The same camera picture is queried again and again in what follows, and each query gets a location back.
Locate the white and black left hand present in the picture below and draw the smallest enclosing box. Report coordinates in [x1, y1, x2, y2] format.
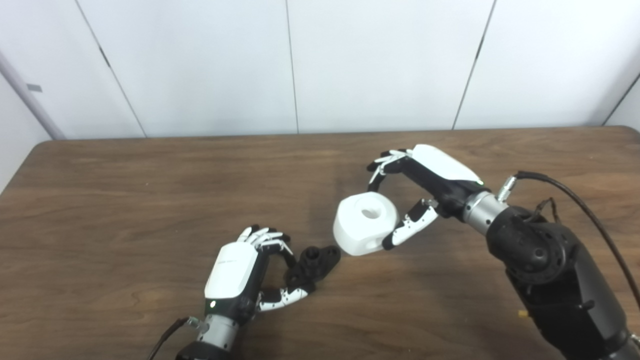
[204, 224, 309, 322]

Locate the white and black right hand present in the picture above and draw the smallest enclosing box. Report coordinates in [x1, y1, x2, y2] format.
[366, 144, 486, 251]

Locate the black flanged holder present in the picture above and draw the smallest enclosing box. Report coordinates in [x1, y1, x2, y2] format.
[283, 245, 342, 293]

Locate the round white piece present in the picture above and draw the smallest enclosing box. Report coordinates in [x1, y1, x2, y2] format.
[333, 192, 400, 257]

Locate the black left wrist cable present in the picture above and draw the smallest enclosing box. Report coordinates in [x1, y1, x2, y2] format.
[147, 316, 208, 360]

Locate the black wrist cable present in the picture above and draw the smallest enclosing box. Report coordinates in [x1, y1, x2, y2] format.
[147, 316, 208, 360]
[496, 171, 640, 311]

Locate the thin black wrist wire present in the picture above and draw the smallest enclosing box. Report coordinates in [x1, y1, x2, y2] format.
[532, 197, 558, 223]

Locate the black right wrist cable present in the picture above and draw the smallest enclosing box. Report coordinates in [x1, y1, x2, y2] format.
[496, 171, 640, 311]

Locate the grey wall corner trim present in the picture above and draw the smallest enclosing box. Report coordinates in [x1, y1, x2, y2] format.
[0, 50, 66, 141]

